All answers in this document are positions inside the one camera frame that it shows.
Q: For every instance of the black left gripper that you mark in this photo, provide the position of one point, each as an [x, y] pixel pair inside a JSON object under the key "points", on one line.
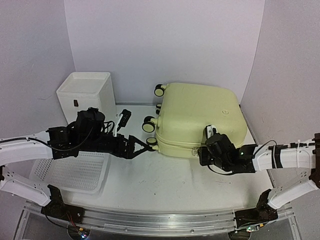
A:
{"points": [[128, 153]]}

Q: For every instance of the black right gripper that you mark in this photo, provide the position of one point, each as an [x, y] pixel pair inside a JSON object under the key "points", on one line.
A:
{"points": [[202, 153]]}

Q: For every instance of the silver suitcase zipper pull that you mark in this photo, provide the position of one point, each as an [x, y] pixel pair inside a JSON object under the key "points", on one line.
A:
{"points": [[194, 151]]}

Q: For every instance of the pale yellow hard-shell suitcase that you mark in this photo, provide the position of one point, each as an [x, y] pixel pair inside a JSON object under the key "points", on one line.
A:
{"points": [[186, 109]]}

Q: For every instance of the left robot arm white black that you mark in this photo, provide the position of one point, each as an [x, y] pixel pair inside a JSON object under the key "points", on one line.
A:
{"points": [[88, 133]]}

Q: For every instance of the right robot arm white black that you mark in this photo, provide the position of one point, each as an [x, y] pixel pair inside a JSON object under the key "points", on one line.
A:
{"points": [[301, 155]]}

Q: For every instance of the white perforated plastic basket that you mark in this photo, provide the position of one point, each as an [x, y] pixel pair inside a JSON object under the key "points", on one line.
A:
{"points": [[83, 174]]}

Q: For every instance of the white three-drawer storage cabinet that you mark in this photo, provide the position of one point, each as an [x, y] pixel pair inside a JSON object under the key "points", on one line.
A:
{"points": [[82, 90]]}

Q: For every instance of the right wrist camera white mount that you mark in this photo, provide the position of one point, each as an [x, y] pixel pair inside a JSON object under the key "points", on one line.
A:
{"points": [[210, 130]]}

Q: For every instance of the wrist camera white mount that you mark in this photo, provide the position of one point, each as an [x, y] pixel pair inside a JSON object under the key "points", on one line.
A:
{"points": [[210, 130], [122, 121]]}

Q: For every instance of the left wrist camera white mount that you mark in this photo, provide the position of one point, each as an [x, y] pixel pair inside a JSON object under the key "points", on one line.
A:
{"points": [[122, 121]]}

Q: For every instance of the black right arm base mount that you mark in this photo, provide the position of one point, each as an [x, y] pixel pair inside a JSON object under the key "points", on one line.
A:
{"points": [[261, 214]]}

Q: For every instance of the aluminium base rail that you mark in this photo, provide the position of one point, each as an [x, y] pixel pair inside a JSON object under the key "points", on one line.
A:
{"points": [[162, 224]]}

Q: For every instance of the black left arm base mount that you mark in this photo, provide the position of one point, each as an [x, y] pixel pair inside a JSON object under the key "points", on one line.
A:
{"points": [[56, 208]]}

